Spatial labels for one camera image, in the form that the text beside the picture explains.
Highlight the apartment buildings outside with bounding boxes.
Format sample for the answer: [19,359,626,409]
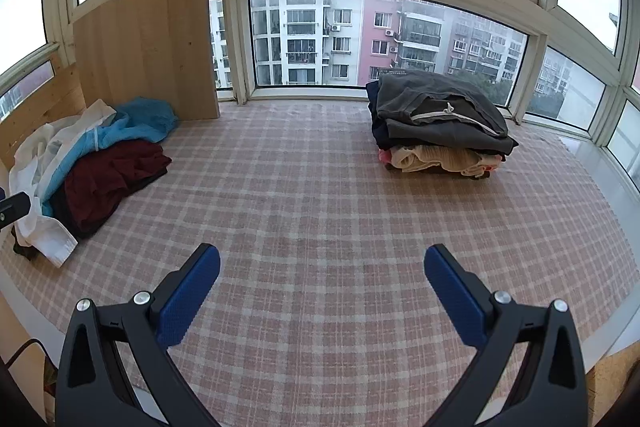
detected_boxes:
[209,0,573,108]

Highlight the beige folded garment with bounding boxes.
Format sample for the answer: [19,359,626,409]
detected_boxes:
[390,144,501,178]

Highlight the white shirt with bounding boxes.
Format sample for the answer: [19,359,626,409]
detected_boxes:
[9,98,118,269]

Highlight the maroon garment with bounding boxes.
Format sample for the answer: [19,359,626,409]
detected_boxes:
[64,141,173,233]

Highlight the blue garment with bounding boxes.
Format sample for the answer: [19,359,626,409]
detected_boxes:
[41,97,180,218]

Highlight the navy folded garment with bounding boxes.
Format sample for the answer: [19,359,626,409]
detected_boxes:
[366,81,416,154]

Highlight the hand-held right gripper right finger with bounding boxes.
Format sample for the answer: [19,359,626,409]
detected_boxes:
[423,244,588,427]

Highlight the grey pants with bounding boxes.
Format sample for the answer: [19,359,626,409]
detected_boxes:
[376,72,518,155]

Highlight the black floor cable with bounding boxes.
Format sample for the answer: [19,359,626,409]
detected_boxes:
[2,338,58,403]

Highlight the pink plaid cloth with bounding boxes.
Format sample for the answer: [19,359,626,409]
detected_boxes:
[0,99,633,427]

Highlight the wooden side panel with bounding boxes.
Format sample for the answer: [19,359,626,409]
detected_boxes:
[0,52,88,172]

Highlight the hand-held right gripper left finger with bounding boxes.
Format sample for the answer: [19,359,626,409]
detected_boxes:
[56,243,222,427]

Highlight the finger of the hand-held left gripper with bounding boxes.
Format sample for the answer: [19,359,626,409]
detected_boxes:
[0,192,31,226]

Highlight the light wooden board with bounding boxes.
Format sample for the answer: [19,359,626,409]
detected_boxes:
[72,0,222,122]

